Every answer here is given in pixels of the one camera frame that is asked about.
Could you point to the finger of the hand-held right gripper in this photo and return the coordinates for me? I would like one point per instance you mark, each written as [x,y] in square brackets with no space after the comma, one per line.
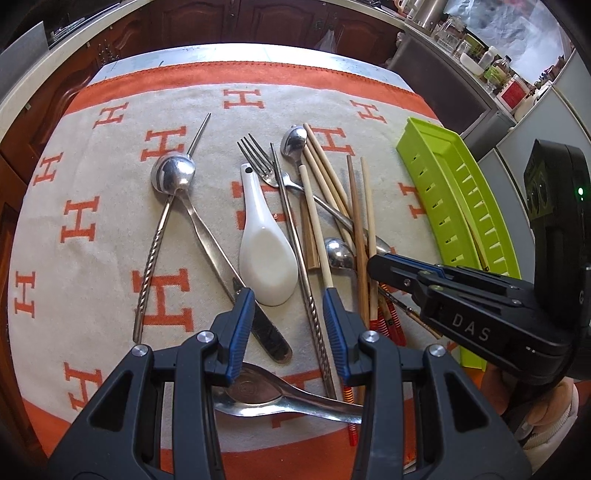
[397,277]
[475,279]

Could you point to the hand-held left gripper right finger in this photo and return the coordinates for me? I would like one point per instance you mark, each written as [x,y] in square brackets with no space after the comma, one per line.
[334,332]

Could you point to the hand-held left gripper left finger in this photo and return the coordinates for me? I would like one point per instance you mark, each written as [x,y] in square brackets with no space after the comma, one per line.
[242,332]

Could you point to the painted wooden chopstick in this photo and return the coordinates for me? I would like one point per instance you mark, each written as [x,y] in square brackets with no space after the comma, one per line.
[479,249]
[415,318]

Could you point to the small steel spoon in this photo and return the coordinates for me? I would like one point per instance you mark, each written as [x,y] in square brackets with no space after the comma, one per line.
[339,254]

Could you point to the brown bamboo chopstick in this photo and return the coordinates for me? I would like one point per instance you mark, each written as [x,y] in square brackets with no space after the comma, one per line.
[368,217]
[356,221]

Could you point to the white ceramic spoon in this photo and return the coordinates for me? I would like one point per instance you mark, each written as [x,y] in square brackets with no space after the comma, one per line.
[265,263]

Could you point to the steel chopstick with twisted end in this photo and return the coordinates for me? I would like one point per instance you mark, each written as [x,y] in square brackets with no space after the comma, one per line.
[295,258]
[147,286]

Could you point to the dark brown wooden chopstick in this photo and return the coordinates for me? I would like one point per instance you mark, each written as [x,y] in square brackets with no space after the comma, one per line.
[310,240]

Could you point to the green plastic utensil tray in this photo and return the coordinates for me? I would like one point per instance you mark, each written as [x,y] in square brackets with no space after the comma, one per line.
[443,184]

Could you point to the steel fork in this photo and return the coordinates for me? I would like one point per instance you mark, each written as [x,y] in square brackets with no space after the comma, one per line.
[263,161]

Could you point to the large steel spoon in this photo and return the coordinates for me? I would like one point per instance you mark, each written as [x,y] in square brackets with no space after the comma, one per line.
[173,173]

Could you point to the person's right forearm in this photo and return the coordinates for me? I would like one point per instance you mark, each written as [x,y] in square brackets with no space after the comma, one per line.
[549,443]

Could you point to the person's right hand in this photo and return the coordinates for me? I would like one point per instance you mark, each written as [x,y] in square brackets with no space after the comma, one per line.
[551,406]

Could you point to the orange and grey printed blanket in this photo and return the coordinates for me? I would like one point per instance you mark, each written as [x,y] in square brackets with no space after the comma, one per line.
[92,277]

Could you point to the red label jar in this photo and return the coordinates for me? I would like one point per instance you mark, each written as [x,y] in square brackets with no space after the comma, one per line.
[511,92]

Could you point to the brown glass bottle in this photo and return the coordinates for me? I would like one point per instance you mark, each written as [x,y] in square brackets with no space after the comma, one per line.
[498,71]

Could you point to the white plastic bottle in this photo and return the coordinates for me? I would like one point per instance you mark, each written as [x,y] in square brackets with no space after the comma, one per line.
[488,57]

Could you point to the clear plastic bag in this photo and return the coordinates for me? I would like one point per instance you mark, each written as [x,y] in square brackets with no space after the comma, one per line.
[328,42]

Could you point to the steel kettle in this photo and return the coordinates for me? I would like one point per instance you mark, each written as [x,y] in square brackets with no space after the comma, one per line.
[429,11]

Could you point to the white kitchen countertop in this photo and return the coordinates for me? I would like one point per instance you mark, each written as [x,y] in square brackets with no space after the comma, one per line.
[14,110]

